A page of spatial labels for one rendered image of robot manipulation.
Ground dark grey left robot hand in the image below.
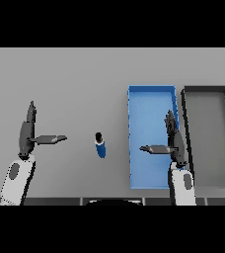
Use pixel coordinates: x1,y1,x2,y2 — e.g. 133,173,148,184
18,100,68,161

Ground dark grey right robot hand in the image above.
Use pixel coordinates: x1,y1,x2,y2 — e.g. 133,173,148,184
138,109,188,170

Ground blue bin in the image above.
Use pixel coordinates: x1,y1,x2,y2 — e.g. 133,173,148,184
127,84,181,191

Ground dark grey bin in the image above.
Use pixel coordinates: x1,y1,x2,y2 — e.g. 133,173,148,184
180,85,225,190

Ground blue pipe with dark end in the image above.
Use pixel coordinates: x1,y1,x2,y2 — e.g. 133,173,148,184
94,131,108,159

